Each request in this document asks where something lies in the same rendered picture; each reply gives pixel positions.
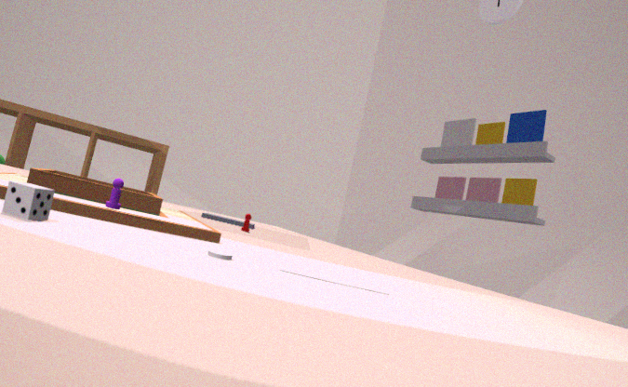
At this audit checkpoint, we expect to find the white flat disc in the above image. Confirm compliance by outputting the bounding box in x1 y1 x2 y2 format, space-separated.
207 249 233 260

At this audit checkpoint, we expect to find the orange board border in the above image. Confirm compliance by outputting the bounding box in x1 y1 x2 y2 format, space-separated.
50 197 221 243

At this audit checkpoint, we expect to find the purple game pawn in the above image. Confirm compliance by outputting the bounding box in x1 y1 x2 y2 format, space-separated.
106 179 124 209

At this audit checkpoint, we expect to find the dark red game pawn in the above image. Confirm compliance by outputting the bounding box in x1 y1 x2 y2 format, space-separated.
241 214 251 233

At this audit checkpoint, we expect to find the white die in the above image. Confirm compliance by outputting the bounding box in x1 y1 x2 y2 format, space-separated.
2 181 55 220

